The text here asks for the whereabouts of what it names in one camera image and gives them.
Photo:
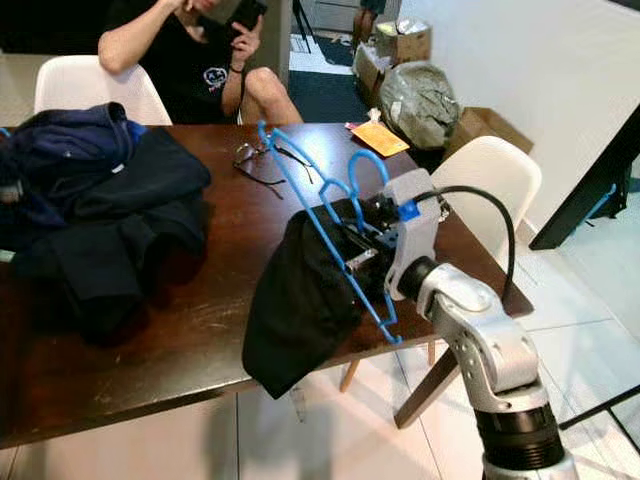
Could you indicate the blue plastic clothes hanger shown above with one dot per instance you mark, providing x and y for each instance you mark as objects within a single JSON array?
[{"x": 320, "y": 217}]

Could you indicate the orange packet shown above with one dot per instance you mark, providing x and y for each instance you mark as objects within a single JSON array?
[{"x": 380, "y": 138}]

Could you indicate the black eyeglasses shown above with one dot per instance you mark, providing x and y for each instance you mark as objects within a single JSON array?
[{"x": 250, "y": 155}]

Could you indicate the grey green stuffed bag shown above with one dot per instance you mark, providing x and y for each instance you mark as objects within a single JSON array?
[{"x": 420, "y": 103}]

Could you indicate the brown cardboard box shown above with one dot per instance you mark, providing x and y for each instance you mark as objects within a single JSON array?
[{"x": 490, "y": 125}]

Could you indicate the cardboard box with foil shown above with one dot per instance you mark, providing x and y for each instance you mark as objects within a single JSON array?
[{"x": 405, "y": 42}]

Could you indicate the standing person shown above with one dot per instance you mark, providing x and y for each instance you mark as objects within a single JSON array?
[{"x": 368, "y": 15}]

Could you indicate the crumpled black garment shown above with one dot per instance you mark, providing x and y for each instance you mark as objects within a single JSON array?
[{"x": 130, "y": 230}]

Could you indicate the seated person in black shirt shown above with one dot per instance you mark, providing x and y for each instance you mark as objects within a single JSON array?
[{"x": 190, "y": 60}]

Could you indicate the black phone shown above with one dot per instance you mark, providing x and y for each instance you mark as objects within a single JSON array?
[{"x": 248, "y": 12}]

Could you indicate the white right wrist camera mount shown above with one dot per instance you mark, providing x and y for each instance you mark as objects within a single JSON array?
[{"x": 410, "y": 240}]

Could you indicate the black door frame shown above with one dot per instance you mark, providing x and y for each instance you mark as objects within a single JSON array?
[{"x": 590, "y": 180}]

